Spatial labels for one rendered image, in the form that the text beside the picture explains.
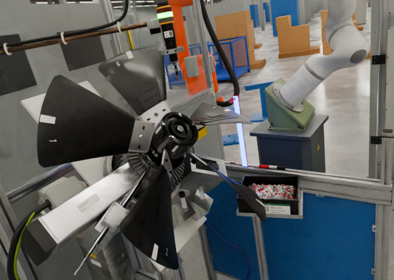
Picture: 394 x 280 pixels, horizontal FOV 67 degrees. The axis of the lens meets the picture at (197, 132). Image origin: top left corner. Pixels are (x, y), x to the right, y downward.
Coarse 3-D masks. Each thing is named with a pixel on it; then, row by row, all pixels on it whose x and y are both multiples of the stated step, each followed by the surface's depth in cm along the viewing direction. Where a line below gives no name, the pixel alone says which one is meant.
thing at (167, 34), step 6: (168, 24) 85; (162, 30) 86; (168, 30) 85; (168, 36) 86; (174, 36) 86; (168, 42) 86; (174, 42) 87; (168, 48) 87; (174, 48) 87; (174, 54) 88; (174, 60) 89
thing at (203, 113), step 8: (208, 104) 119; (200, 112) 111; (208, 112) 111; (216, 112) 110; (224, 112) 111; (232, 112) 113; (192, 120) 103; (200, 120) 101; (208, 120) 101; (216, 120) 102; (224, 120) 103; (232, 120) 105; (240, 120) 107; (248, 120) 110
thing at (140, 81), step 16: (144, 48) 103; (112, 64) 99; (128, 64) 99; (144, 64) 99; (160, 64) 99; (112, 80) 97; (128, 80) 97; (144, 80) 96; (160, 80) 96; (128, 96) 96; (144, 96) 95; (160, 96) 94
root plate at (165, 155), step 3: (165, 150) 82; (165, 153) 83; (162, 156) 80; (165, 156) 82; (168, 156) 85; (162, 159) 80; (168, 159) 85; (162, 162) 79; (165, 162) 82; (168, 162) 85; (165, 165) 82; (171, 165) 88; (165, 168) 82; (171, 168) 88; (168, 171) 84; (168, 174) 84; (171, 174) 87
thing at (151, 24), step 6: (150, 24) 85; (156, 24) 85; (150, 30) 85; (156, 30) 85; (156, 36) 86; (162, 36) 88; (162, 42) 86; (162, 48) 87; (180, 48) 86; (162, 54) 87
